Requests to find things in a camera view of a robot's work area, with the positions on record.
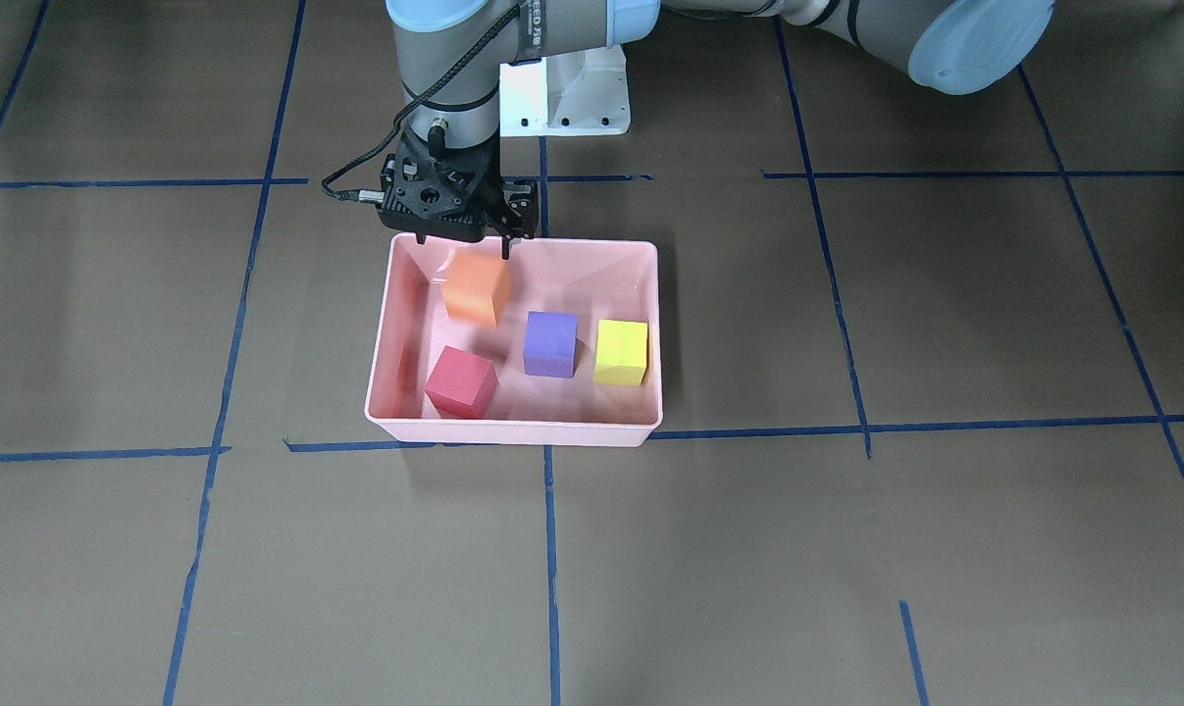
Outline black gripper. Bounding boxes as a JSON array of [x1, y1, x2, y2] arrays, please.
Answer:
[[377, 127, 541, 261]]

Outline orange foam block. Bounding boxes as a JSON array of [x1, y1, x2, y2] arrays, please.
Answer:
[[440, 249, 511, 328]]

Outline purple foam block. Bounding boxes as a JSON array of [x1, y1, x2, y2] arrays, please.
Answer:
[[523, 310, 578, 378]]

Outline red foam block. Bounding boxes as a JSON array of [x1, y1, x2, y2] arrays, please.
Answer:
[[423, 347, 498, 421]]

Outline yellow foam block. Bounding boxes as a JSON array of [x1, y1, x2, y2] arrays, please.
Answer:
[[592, 319, 649, 387]]

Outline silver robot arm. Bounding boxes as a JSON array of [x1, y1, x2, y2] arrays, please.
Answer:
[[337, 1, 1055, 253]]

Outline pink plastic bin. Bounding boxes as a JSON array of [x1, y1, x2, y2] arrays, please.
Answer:
[[363, 233, 664, 447]]

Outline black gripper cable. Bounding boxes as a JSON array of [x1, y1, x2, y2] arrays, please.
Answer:
[[321, 9, 525, 205]]

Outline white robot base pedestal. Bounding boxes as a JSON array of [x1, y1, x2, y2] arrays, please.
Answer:
[[500, 46, 632, 137]]

